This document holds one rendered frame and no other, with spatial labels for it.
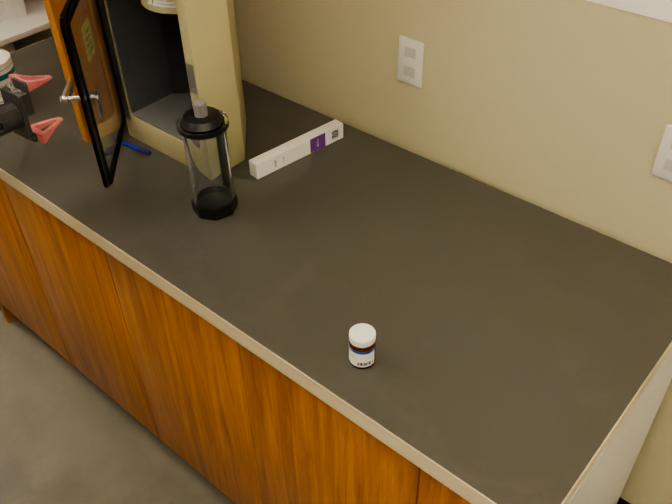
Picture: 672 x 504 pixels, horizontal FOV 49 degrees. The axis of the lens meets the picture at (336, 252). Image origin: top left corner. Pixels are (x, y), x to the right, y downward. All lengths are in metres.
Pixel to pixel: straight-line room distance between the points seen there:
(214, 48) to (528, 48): 0.66
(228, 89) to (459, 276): 0.67
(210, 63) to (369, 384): 0.79
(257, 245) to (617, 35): 0.82
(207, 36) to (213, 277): 0.51
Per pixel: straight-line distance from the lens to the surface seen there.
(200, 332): 1.61
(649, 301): 1.54
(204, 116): 1.55
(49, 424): 2.59
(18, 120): 1.65
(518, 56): 1.62
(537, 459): 1.24
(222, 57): 1.68
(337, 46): 1.93
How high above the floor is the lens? 1.95
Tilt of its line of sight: 41 degrees down
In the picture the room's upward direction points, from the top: 1 degrees counter-clockwise
